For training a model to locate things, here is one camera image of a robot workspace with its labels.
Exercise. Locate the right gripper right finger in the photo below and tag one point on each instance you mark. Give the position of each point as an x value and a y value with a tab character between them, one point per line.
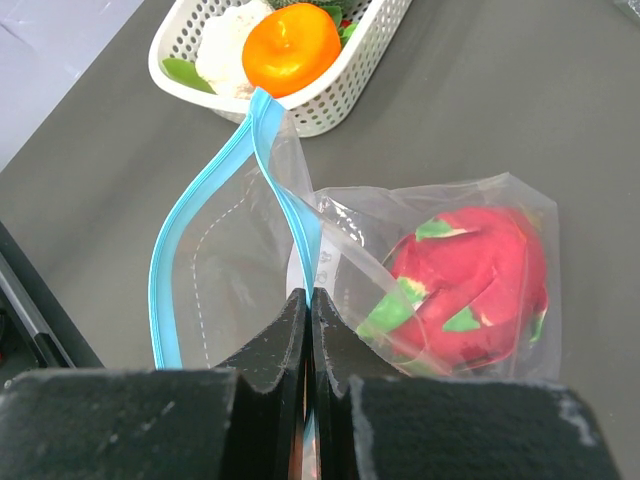
373	422

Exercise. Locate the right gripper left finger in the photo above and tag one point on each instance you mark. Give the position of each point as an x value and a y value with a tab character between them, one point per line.
242	420

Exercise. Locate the red fake dragon fruit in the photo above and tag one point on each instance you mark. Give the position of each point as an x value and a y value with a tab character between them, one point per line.
472	282

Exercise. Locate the clear blue zip bag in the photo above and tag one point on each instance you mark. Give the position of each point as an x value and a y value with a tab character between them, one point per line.
250	229

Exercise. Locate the orange fake tangerine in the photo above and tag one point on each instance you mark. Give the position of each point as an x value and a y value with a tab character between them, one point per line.
290	48

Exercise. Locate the white fake cauliflower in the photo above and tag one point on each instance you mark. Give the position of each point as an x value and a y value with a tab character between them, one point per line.
219	56

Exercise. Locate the white plastic basket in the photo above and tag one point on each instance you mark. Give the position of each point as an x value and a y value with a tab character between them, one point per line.
316	109

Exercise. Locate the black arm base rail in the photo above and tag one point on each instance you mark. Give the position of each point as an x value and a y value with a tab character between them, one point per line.
36	331

